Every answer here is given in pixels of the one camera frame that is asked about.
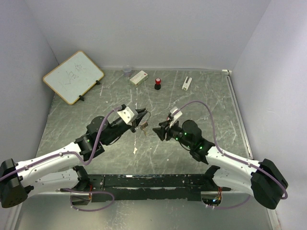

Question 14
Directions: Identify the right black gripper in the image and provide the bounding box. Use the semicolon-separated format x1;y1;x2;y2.
153;118;193;149

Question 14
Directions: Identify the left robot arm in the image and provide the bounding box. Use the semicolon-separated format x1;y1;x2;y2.
0;105;148;208

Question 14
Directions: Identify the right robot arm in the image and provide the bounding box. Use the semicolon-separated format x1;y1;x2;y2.
153;120;288;209

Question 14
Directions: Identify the red black stamp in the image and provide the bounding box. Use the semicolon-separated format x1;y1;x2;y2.
154;78;161;90

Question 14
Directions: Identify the small white green box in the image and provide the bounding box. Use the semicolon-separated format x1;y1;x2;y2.
130;70;148;87

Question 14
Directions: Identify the clear plastic cup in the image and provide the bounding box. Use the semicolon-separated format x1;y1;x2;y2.
122;65;132;77

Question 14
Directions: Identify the white usb adapter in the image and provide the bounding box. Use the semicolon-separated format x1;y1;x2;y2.
182;76;192;91

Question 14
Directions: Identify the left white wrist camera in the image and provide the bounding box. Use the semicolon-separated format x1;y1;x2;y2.
117;105;137;125

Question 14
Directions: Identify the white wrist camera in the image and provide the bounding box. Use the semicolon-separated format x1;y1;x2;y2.
117;105;137;125
167;106;183;127

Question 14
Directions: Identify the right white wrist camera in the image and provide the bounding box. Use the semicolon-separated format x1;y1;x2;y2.
167;106;183;127

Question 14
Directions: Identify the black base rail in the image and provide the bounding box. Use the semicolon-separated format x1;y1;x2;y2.
72;173;218;201

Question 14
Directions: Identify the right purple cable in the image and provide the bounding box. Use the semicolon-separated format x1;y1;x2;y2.
178;100;288;210

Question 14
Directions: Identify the small whiteboard yellow frame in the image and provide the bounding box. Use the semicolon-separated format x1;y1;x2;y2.
43;51;104;105

